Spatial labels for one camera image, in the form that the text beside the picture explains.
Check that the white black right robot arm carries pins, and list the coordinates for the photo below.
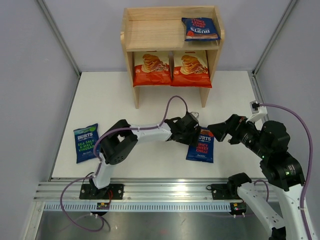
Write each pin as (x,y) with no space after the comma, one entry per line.
(282,171)

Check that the cassava chips bag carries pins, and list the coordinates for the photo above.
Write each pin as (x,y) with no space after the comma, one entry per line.
(152,68)
(190,69)

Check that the wooden two-tier shelf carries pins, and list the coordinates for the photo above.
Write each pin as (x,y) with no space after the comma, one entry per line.
(161,29)

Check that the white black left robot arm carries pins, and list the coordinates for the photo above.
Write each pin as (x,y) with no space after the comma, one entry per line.
(120,140)

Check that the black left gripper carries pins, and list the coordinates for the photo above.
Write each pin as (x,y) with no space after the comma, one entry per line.
(193,140)

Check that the aluminium frame post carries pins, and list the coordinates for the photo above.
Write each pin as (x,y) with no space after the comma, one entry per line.
(58,35)
(278,29)

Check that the blue spicy chilli bag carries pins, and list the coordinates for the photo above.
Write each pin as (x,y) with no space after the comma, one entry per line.
(204,150)
(200,29)

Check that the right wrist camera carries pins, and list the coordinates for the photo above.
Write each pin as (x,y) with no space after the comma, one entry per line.
(258,112)

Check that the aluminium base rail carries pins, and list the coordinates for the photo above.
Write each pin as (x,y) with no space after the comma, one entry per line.
(135,197)

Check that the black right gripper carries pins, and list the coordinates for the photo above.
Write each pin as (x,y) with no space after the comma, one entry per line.
(233,125)

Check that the blue sea salt vinegar bag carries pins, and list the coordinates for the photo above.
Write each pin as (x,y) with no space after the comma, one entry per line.
(85,140)

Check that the aluminium frame post left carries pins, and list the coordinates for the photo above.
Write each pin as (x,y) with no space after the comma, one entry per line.
(58,35)

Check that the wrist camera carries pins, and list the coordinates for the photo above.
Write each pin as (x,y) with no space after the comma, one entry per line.
(195,114)
(258,112)

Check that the aluminium frame post right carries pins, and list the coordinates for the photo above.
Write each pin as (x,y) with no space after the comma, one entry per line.
(278,29)

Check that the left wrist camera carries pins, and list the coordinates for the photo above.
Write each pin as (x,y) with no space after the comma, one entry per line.
(195,114)

